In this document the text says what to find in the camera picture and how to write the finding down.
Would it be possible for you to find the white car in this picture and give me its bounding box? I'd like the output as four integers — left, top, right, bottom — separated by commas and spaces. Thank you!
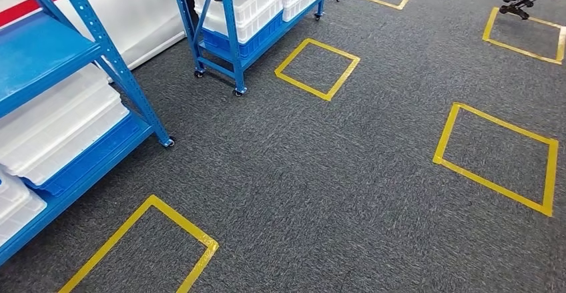
0, 0, 200, 71

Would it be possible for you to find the narrow blue shelf rack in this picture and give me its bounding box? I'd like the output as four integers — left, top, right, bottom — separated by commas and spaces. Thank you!
168, 0, 329, 98

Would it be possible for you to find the red barrier belt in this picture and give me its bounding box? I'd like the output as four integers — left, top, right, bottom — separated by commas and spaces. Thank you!
0, 0, 120, 29

